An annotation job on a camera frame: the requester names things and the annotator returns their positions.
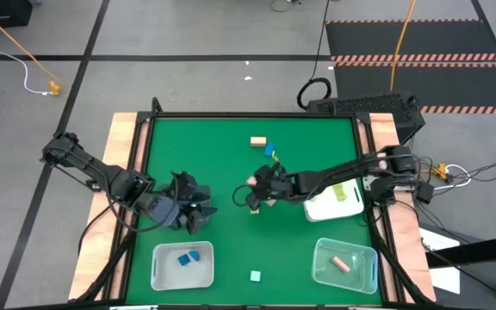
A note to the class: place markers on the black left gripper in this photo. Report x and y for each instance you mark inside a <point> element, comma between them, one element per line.
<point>192,191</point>

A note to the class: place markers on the white paper sheet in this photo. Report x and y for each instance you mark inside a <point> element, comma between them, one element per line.
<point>439,241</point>
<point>446,280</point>

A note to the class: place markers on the clear plastic bin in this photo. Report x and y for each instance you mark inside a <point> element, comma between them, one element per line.
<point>355,280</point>

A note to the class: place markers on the white opaque plastic bin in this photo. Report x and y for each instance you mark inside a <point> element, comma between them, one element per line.
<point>330,211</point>

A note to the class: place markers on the black perforated computer tower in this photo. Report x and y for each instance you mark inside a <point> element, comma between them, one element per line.
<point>360,104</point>

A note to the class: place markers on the black striped floor mat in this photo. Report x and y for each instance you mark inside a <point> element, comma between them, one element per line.
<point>403,39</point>
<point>446,86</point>

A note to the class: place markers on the black desk edge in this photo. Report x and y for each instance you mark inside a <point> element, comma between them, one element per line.
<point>489,247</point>

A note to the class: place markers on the yellow-green arch block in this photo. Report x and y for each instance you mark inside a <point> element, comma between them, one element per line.
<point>339,192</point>

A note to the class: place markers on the blue rectangular block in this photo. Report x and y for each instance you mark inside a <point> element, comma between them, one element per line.
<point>269,150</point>

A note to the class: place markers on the yellow cube block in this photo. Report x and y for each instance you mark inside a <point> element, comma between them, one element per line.
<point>255,211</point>

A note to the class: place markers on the wooden table side board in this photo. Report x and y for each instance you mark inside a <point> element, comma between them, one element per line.
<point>413,262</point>
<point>86,258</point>

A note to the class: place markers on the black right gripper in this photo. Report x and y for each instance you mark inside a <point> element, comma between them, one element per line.
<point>276,185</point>

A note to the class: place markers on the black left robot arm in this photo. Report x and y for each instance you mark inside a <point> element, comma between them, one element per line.
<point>101,172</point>

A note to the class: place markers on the mint cube block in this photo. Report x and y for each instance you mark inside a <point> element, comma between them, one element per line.
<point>255,276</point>

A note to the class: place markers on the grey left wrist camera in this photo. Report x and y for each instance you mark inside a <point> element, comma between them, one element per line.
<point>164,211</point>

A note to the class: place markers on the pink rectangular block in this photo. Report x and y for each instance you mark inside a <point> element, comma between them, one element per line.
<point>340,264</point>

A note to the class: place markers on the yellow power connector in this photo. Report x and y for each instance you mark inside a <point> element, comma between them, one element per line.
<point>439,171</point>

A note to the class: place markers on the black power adapter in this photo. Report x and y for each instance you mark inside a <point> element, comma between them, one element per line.
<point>425,194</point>

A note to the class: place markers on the tan rectangular block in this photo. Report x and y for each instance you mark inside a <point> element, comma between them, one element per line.
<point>258,141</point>

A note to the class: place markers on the small blue block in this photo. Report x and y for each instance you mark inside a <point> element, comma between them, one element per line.
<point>183,260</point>

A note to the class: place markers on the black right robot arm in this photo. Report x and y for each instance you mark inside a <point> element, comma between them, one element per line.
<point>338,176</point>

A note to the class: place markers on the white translucent plastic bin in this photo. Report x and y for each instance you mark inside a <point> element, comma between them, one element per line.
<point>175,280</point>

